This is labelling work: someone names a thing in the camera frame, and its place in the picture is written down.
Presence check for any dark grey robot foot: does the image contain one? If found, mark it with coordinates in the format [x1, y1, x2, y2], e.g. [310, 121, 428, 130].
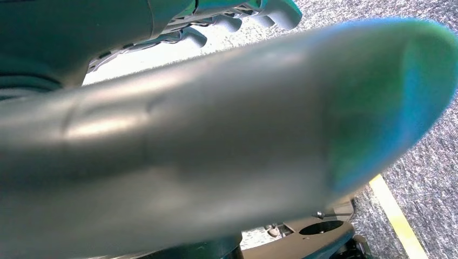
[243, 198, 373, 259]

